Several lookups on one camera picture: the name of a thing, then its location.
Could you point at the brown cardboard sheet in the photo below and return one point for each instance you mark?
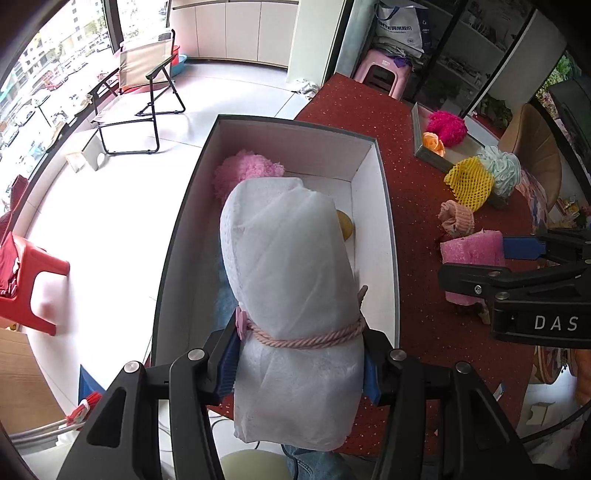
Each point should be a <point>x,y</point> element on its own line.
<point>23,383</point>

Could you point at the brown shell chair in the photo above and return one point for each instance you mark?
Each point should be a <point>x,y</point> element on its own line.
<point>531,138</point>

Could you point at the magenta fluffy yarn piece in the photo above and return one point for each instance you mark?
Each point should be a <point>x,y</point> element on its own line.
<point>445,127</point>

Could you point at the glass display cabinet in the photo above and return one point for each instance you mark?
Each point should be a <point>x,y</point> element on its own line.
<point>461,60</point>

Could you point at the pink fluffy yarn piece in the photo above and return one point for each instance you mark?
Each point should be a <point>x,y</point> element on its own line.
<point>244,170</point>

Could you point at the pink brown yellow knit hat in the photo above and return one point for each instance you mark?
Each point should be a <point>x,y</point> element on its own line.
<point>457,221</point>

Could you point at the white cabinet row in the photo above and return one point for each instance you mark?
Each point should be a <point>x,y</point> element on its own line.
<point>231,32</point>

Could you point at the pink plastic stool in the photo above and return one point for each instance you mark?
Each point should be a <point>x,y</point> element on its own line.
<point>364,69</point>

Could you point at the mint bath pouf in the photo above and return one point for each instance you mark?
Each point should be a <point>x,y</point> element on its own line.
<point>501,168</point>

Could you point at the large white box dark outside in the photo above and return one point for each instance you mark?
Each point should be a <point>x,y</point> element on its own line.
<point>295,152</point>

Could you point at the blue dustpan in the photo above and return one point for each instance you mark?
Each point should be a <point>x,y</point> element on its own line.
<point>85,383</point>

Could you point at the grey tray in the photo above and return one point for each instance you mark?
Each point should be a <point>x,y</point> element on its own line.
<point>431,159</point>

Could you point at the yellow knit net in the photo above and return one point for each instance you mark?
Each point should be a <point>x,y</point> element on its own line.
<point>468,184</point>

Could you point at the peach fabric rose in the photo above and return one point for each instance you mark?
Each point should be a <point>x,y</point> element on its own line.
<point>434,144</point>

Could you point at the dark screen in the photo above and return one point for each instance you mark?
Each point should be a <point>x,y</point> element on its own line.
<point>575,115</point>

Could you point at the pink red soft cloth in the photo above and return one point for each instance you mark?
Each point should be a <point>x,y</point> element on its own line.
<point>471,251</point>

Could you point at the red plastic tub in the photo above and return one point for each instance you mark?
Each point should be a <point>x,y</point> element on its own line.
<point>176,57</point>

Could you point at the red plastic stool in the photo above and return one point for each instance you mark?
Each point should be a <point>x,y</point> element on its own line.
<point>32,267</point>

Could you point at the white rag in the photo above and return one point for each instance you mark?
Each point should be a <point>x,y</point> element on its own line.
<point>307,87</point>

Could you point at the black frame folding chair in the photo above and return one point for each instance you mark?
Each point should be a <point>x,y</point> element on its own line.
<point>138,64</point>

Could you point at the red bristle broom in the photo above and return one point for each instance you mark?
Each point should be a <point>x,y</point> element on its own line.
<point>85,408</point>

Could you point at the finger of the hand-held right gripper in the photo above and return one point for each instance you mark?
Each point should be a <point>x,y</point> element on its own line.
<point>521,248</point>
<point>466,281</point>

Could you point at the potted plant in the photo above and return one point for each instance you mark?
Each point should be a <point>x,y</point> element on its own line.
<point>496,110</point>

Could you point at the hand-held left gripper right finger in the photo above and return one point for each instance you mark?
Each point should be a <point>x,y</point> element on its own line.
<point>369,383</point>

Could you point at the beige soft cloth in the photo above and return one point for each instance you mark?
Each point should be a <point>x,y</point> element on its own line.
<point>345,225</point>

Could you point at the small white open carton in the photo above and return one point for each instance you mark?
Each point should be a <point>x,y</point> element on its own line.
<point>542,413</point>

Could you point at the blue plastic basin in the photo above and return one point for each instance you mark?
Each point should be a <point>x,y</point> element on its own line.
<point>183,63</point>

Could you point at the person's blue jeans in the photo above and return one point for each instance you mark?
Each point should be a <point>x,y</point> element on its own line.
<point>318,464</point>

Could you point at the light blue fluffy yarn piece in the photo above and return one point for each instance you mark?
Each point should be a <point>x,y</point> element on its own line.
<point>226,300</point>

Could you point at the white shopping bag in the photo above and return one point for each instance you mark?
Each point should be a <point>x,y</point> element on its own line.
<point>399,27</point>

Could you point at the printed cushion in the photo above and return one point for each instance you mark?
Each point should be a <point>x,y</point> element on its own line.
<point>531,203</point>

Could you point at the purple cloth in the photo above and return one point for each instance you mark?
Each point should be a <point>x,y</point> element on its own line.
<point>399,61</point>

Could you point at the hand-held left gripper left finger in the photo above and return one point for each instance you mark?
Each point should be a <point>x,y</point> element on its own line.
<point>226,364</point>

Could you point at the white square container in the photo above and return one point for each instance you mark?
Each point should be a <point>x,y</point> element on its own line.
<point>90,157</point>

